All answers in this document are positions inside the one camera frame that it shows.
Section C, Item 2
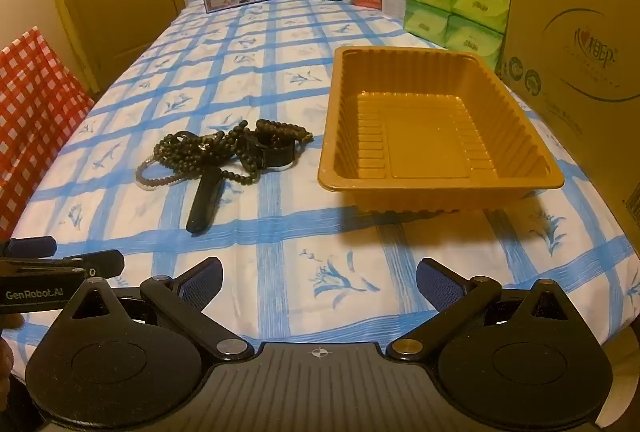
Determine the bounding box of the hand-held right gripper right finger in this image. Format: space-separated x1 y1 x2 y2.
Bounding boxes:
387 257 569 363

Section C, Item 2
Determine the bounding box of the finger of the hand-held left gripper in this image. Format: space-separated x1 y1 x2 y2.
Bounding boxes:
62 250 126 281
0 236 57 259

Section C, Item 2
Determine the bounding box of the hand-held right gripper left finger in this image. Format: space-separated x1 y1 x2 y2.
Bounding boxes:
74 257 256 363

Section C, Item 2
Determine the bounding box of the pale bead strand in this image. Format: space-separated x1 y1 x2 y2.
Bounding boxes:
136 156 203 189

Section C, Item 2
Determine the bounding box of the dark bead bracelet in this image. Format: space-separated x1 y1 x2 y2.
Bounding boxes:
219 161 262 187

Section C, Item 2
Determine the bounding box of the dark wooden bead necklace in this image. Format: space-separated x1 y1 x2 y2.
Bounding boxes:
150 131 213 176

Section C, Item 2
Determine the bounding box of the golden plastic tray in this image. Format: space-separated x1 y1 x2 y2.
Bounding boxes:
317 45 566 215

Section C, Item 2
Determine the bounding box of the brown bead bracelet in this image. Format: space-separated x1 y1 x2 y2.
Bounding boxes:
255 119 315 147

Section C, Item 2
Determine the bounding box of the person's left hand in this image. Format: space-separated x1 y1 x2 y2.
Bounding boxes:
0 315 24 378

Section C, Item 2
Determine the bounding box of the red checked cloth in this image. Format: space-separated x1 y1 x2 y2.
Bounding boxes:
0 26 96 237

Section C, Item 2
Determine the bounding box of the blue checked bedsheet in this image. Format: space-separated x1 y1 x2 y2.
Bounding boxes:
0 0 640 365

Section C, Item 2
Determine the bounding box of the large cardboard box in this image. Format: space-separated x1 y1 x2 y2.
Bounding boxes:
497 0 640 259

